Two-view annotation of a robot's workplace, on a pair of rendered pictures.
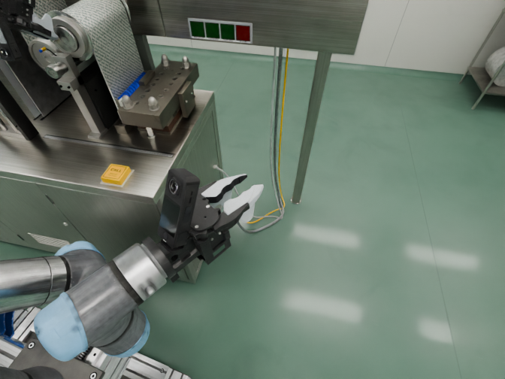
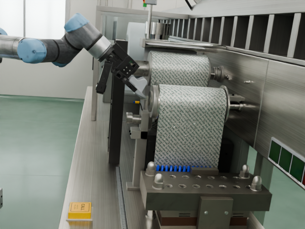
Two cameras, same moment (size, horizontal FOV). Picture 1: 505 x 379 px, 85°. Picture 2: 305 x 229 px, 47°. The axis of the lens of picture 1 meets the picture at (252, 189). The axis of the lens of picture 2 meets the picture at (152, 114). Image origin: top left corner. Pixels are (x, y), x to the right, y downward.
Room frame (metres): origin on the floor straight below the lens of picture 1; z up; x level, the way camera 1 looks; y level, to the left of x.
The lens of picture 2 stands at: (0.47, -0.55, 1.50)
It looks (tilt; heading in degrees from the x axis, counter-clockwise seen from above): 14 degrees down; 68
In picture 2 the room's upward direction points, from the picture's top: 5 degrees clockwise
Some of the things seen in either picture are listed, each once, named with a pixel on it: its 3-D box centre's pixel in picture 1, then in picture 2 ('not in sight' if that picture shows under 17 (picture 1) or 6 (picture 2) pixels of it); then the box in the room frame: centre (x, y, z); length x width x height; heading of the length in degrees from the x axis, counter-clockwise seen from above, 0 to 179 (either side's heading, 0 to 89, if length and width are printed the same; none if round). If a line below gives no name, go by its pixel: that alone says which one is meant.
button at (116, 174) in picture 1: (116, 174); (80, 210); (0.65, 0.47, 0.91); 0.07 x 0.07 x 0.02; 78
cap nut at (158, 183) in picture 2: (152, 102); (159, 180); (0.87, 0.35, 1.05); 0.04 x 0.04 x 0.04
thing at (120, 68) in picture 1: (125, 72); (187, 153); (1.03, 0.49, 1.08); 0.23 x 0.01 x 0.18; 168
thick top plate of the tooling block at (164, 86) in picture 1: (163, 91); (203, 190); (1.03, 0.36, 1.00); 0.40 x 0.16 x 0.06; 168
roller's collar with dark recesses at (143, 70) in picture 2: not in sight; (140, 68); (0.95, 0.82, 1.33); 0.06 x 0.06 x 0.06; 78
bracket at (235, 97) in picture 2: not in sight; (234, 97); (1.21, 0.51, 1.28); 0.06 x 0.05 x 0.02; 168
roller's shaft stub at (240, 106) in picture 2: not in sight; (231, 106); (1.20, 0.51, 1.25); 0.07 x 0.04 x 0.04; 168
